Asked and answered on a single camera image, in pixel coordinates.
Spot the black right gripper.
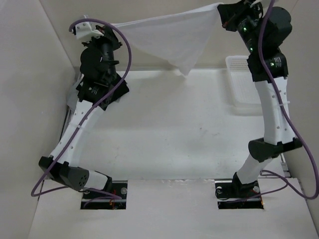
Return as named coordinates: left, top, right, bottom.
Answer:
left=217, top=0, right=263, bottom=54

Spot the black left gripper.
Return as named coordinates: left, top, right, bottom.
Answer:
left=83, top=23, right=124, bottom=81

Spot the white tank top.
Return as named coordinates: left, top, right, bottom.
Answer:
left=114, top=3, right=220, bottom=76

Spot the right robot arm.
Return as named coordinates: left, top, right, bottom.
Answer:
left=217, top=0, right=303, bottom=198

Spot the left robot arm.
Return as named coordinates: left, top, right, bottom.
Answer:
left=38, top=22, right=129, bottom=199

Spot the black folded tank top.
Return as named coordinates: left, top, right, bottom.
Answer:
left=76, top=73, right=129, bottom=111

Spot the grey folded tank top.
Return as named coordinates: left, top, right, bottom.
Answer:
left=66, top=79, right=81, bottom=113

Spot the white plastic mesh basket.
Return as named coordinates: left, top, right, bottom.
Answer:
left=225, top=55, right=261, bottom=108

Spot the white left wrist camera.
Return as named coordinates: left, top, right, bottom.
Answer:
left=72, top=22, right=104, bottom=42

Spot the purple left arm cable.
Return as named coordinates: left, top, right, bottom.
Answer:
left=30, top=19, right=133, bottom=209

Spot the left metal table rail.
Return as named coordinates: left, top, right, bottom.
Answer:
left=58, top=66, right=84, bottom=150

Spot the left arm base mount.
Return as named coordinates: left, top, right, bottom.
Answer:
left=80, top=181, right=128, bottom=210

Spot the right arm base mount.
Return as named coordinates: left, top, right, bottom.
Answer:
left=215, top=179, right=264, bottom=210

